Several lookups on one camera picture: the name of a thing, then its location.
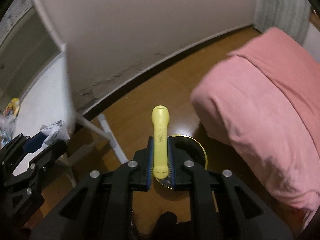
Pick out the white paper wrapper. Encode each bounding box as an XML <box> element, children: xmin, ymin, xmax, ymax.
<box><xmin>40</xmin><ymin>120</ymin><xmax>70</xmax><ymax>149</ymax></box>

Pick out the yellow plastic handle tool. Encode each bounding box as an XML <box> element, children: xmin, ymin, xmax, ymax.
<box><xmin>151</xmin><ymin>105</ymin><xmax>170</xmax><ymax>180</ymax></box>

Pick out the gold rimmed trash bin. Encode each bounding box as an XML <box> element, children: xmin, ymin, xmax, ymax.
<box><xmin>156</xmin><ymin>134</ymin><xmax>208</xmax><ymax>190</ymax></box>

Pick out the clear crumpled plastic bag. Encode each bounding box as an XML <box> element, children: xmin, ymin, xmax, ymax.
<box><xmin>1</xmin><ymin>115</ymin><xmax>16</xmax><ymax>148</ymax></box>

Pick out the yellow snack packet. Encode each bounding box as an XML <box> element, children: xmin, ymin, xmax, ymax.
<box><xmin>3</xmin><ymin>98</ymin><xmax>20</xmax><ymax>116</ymax></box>

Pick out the white desk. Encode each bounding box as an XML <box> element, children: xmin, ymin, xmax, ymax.
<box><xmin>14</xmin><ymin>49</ymin><xmax>128</xmax><ymax>164</ymax></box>

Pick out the white desk hutch shelf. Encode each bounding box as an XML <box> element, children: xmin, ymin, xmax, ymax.
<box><xmin>1</xmin><ymin>0</ymin><xmax>66</xmax><ymax>108</ymax></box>

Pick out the pink bed blanket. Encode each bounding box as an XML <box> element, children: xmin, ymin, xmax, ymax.
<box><xmin>191</xmin><ymin>28</ymin><xmax>319</xmax><ymax>212</ymax></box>

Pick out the grey green curtain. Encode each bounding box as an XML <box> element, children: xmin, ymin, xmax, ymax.
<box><xmin>253</xmin><ymin>0</ymin><xmax>311</xmax><ymax>44</ymax></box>

